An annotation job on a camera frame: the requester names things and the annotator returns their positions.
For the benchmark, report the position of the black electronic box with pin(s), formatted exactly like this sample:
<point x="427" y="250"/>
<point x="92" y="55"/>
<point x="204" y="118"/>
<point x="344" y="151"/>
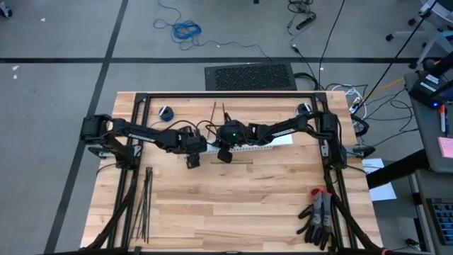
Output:
<point x="424" y="88"/>

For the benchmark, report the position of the grey mesh office chair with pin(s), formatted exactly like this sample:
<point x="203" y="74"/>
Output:
<point x="439" y="35"/>

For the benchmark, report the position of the orange capped marker pen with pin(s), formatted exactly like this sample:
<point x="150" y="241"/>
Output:
<point x="442" y="120"/>

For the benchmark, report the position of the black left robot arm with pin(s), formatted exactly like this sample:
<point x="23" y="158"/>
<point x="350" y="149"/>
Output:
<point x="141" y="136"/>

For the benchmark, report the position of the dark navy beam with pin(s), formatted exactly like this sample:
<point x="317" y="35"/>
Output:
<point x="396" y="168"/>

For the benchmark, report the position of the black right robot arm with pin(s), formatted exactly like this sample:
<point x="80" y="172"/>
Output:
<point x="293" y="125"/>

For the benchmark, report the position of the white paper sheet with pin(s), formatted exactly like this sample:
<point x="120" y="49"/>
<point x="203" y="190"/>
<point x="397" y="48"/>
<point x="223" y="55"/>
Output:
<point x="382" y="193"/>

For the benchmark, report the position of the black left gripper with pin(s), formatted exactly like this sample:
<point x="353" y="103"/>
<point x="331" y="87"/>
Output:
<point x="193" y="143"/>

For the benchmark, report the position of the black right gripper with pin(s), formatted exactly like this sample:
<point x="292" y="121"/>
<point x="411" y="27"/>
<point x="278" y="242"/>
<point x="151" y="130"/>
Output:
<point x="233" y="134"/>

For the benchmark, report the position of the dark keyboard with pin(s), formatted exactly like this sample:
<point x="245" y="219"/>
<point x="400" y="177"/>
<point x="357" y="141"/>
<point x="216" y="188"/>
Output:
<point x="442" y="219"/>

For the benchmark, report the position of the grey desk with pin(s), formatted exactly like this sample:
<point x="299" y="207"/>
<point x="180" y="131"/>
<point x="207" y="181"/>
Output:
<point x="421" y="219"/>
<point x="428" y="141"/>

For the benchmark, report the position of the blue-rimmed round table grommet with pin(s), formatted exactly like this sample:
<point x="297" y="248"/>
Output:
<point x="168" y="115"/>

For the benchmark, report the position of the black perforated box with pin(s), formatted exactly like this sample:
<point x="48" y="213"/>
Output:
<point x="247" y="76"/>

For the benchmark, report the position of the grey red-cuffed work glove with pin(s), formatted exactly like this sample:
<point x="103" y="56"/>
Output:
<point x="308" y="226"/>
<point x="323" y="212"/>

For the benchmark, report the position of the chair caster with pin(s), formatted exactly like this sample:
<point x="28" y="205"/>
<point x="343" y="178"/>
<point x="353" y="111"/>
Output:
<point x="5" y="11"/>

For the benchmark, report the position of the pink sticky note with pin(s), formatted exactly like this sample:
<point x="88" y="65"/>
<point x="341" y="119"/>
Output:
<point x="446" y="147"/>

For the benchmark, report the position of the black power strip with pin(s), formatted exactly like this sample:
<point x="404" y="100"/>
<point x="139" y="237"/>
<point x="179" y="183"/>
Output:
<point x="306" y="22"/>

